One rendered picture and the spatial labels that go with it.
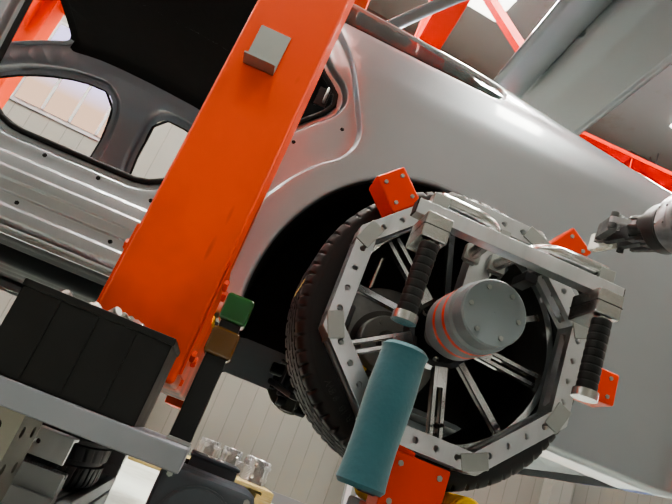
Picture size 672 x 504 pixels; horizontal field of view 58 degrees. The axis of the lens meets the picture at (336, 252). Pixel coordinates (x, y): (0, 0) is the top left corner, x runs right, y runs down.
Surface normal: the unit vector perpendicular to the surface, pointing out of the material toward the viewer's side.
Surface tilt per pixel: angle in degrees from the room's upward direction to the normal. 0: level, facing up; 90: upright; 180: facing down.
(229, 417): 90
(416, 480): 90
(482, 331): 90
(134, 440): 90
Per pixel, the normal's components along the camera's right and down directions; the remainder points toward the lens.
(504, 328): 0.20, -0.27
